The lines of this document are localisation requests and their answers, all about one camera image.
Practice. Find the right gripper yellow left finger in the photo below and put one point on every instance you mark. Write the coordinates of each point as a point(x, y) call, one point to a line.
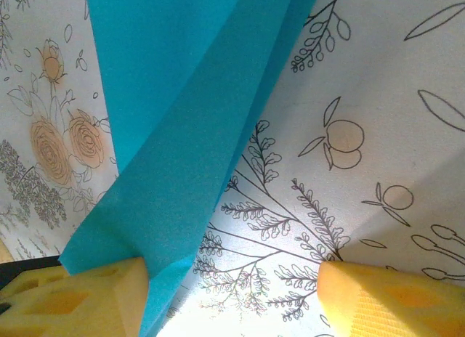
point(72, 304)

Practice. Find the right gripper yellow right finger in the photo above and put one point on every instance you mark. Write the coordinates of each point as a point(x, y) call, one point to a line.
point(399, 308)

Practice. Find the floral patterned table cloth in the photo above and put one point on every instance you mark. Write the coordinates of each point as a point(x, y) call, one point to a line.
point(363, 170)

